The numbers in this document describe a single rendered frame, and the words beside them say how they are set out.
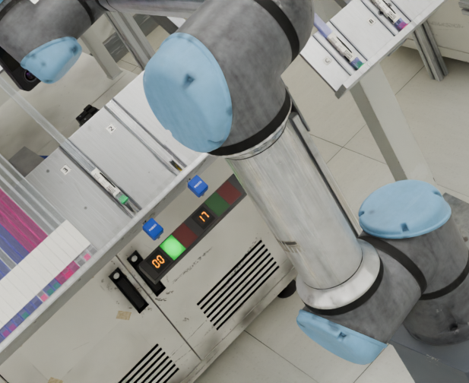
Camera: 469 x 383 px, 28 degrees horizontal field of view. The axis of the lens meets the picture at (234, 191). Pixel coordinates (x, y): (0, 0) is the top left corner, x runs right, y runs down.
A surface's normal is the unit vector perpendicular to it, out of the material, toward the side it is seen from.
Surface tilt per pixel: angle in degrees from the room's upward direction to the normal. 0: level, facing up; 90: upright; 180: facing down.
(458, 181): 0
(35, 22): 52
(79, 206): 43
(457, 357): 0
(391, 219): 8
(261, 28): 65
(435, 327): 72
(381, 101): 90
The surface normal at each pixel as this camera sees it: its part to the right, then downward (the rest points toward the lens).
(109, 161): 0.06, -0.29
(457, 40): -0.69, 0.68
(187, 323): 0.57, 0.29
